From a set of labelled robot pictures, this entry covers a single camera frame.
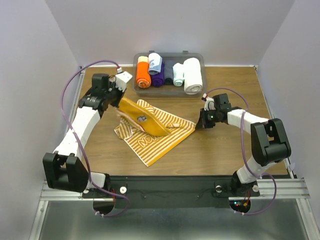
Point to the white rolled towel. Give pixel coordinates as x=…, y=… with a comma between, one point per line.
x=193, y=82

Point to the orange rolled towel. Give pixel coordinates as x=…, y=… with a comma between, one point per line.
x=143, y=79

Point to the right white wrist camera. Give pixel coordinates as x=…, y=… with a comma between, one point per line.
x=209, y=103

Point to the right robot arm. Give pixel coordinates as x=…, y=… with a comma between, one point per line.
x=269, y=141

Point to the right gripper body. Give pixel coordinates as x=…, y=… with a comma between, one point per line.
x=213, y=117

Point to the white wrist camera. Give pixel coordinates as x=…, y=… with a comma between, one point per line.
x=121, y=80
x=209, y=103

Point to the purple rolled towel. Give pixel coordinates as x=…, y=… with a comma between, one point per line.
x=158, y=79

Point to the yellow striped towel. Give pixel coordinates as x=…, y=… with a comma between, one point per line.
x=149, y=131

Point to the aluminium frame rail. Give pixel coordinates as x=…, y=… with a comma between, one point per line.
x=278, y=213

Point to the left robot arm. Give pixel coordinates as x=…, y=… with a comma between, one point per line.
x=63, y=167

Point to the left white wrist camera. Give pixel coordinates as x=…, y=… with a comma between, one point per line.
x=121, y=80

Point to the mint rolled towel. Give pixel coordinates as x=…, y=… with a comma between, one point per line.
x=178, y=74

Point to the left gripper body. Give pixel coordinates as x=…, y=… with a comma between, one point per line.
x=114, y=95

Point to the dark grey rolled towel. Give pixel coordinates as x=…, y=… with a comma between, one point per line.
x=168, y=72

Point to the light blue towel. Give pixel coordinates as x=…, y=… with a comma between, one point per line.
x=155, y=63

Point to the clear plastic bin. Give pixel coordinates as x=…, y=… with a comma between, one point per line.
x=169, y=90

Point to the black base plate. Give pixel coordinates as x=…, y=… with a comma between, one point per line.
x=172, y=192

